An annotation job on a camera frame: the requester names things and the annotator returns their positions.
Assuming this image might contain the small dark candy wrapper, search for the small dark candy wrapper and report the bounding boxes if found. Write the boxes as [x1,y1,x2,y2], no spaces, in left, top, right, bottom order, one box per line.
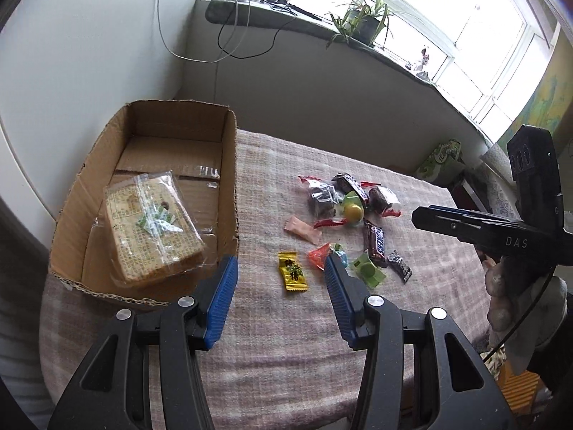
[387,249,413,283]

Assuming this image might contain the snickers bar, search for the snickers bar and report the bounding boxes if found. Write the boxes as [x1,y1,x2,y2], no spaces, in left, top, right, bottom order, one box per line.
[363,219,387,268]
[332,173,369,205]

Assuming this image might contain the green jelly candy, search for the green jelly candy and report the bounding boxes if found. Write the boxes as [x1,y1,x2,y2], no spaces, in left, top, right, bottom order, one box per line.
[351,252,386,288]

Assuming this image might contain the yellow ball candy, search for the yellow ball candy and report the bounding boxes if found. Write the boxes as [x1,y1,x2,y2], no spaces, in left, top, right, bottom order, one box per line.
[314,191,365,229]

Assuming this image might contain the dark date snack packet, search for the dark date snack packet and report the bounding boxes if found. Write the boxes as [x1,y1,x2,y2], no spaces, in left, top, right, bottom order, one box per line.
[298,176,342,219]

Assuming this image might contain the red blue jelly cup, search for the red blue jelly cup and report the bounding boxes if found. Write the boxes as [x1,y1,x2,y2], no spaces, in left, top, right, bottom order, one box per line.
[307,243,348,272]

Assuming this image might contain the yellow snack packet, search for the yellow snack packet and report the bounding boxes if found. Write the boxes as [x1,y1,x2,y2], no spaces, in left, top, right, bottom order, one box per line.
[278,252,308,292]

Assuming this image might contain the pink snack packet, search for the pink snack packet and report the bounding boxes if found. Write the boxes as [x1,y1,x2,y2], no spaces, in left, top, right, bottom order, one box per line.
[284,215,322,245]

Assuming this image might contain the gloved right hand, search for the gloved right hand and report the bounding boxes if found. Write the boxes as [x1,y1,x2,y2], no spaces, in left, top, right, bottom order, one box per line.
[483,257,568,375]

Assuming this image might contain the green tissue box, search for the green tissue box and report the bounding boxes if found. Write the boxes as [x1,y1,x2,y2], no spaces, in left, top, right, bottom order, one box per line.
[415,139,466,187]

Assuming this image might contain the pink checked table cloth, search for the pink checked table cloth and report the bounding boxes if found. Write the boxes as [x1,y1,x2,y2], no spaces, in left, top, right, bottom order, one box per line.
[39,128,516,430]

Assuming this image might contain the small figurine on sill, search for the small figurine on sill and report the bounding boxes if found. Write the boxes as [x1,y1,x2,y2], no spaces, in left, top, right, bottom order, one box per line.
[414,47,431,82]

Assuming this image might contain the packaged cracker bread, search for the packaged cracker bread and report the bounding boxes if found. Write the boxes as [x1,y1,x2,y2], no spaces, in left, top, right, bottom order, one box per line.
[102,171,208,288]

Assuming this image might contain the brown cardboard box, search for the brown cardboard box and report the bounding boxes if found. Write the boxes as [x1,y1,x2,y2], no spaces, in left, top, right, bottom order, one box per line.
[49,100,239,307]

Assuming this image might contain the potted green plant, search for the potted green plant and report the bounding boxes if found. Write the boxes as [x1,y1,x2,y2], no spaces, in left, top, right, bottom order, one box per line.
[325,0,393,49]

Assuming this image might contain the black cable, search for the black cable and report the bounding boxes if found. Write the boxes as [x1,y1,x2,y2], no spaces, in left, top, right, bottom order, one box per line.
[216,0,324,61]

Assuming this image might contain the white cable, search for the white cable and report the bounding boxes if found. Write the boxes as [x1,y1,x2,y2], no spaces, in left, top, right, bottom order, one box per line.
[156,0,241,65]

